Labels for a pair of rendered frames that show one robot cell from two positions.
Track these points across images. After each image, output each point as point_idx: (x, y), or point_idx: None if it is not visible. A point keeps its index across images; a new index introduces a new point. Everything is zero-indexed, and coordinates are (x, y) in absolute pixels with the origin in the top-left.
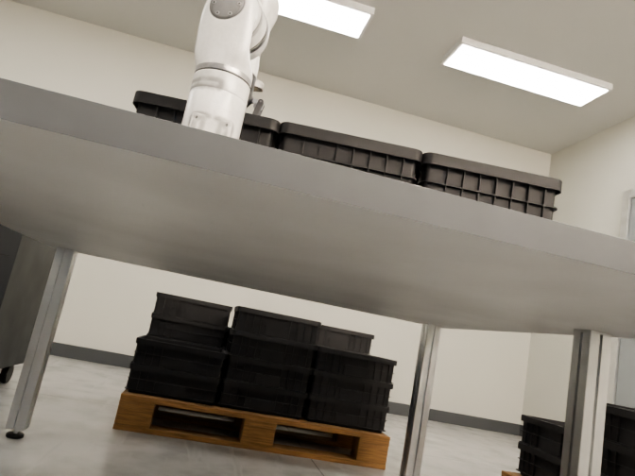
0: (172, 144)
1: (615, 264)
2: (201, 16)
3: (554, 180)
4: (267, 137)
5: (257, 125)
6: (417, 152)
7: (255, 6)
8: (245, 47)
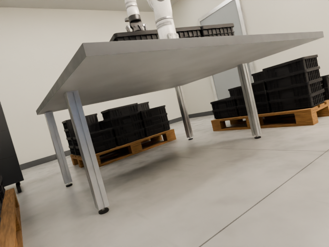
0: (214, 41)
1: (280, 39)
2: (152, 1)
3: (232, 23)
4: None
5: (156, 33)
6: (199, 27)
7: None
8: (171, 9)
